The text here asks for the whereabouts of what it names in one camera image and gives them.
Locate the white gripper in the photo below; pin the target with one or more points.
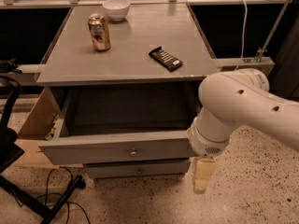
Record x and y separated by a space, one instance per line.
204 144

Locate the grey top drawer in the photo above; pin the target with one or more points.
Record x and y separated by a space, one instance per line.
111 125

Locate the grey drawer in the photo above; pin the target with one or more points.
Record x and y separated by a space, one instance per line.
137 168
111 125

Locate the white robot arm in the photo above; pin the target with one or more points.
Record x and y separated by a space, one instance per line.
229 100

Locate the grey bottom drawer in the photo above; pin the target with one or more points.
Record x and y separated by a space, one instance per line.
137 168

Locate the grey drawer cabinet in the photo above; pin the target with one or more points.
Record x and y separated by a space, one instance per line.
74 64

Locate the dark chocolate bar wrapper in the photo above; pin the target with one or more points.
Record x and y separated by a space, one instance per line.
165 59

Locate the metal diagonal brace rod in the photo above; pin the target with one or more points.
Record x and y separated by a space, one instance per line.
262 50

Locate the brown cardboard box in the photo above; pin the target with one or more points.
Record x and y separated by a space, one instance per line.
33 131

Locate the gold soda can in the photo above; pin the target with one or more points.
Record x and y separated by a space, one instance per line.
98 27

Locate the white ceramic bowl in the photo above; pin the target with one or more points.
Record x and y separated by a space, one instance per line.
117 10

